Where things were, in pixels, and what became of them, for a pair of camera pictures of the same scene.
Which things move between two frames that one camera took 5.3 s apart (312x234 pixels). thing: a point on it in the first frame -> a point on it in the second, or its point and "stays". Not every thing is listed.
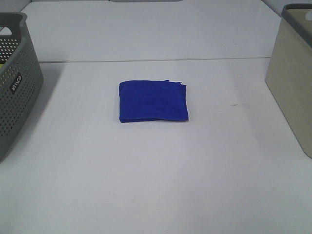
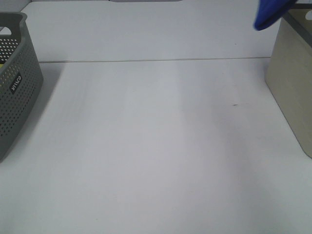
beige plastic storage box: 289,72 stays
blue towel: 140,101 -> 268,11
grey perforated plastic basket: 21,78 stays
